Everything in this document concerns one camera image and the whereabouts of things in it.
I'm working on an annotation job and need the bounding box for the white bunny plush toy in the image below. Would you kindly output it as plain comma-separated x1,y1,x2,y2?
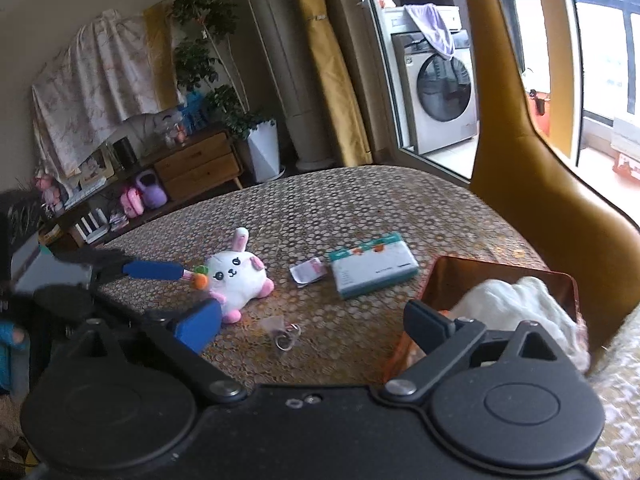
189,228,274,324

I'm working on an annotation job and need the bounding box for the white fluffy cloth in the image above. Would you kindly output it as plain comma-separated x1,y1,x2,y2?
447,276,590,373

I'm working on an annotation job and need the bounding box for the white pink paper tag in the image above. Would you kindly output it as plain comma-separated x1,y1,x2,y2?
290,257,328,287

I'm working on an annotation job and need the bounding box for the red open box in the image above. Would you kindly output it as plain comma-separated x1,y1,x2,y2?
382,254,582,386

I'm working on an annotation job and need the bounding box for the purple kettlebell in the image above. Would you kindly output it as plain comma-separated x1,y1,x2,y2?
134,169,168,209

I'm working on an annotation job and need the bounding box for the teal white tissue pack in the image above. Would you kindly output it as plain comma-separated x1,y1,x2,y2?
328,233,420,299

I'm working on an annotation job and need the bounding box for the wooden drawer cabinet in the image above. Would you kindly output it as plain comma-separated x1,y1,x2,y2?
153,130,243,202

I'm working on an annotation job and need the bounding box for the patterned lace tablecloth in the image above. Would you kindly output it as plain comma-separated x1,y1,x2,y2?
94,164,551,391

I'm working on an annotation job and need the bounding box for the white plant pot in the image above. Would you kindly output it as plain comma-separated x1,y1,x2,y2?
238,120,285,183

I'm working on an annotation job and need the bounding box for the white houndstooth cushion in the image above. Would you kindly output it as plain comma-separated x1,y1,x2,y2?
588,308,640,479

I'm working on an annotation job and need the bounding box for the mustard leather chair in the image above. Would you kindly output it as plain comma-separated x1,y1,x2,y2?
466,0,639,354

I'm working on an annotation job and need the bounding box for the floral cloth cover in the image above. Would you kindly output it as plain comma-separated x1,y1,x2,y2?
30,1,182,181

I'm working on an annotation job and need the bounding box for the white washing machine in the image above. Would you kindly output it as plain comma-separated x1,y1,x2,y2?
392,29,477,155

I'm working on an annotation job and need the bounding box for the red white crate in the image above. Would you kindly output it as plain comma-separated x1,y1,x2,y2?
611,134,640,182

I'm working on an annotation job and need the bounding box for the green potted plant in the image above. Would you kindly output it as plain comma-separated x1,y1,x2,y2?
170,0,276,141

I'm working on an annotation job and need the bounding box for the white standing air conditioner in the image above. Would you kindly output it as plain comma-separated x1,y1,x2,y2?
247,0,334,172

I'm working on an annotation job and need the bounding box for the purple cloth on washer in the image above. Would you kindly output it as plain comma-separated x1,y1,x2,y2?
404,3,454,61

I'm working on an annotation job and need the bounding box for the yellow curtain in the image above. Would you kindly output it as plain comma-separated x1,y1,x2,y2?
298,0,373,167

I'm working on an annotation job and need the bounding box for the metal key ring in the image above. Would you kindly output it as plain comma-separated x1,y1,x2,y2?
261,315,304,352

